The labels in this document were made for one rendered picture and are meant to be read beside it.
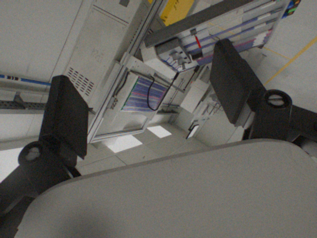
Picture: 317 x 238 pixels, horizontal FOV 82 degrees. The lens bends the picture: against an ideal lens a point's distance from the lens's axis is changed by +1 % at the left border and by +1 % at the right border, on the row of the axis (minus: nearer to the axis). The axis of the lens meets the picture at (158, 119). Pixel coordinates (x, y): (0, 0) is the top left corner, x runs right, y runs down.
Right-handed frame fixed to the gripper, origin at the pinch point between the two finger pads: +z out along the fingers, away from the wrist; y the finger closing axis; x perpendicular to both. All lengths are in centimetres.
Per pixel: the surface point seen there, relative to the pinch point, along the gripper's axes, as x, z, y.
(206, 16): -41, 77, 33
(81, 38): -55, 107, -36
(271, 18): -55, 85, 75
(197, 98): -320, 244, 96
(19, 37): -81, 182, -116
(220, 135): -715, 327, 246
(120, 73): -60, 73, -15
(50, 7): -73, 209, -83
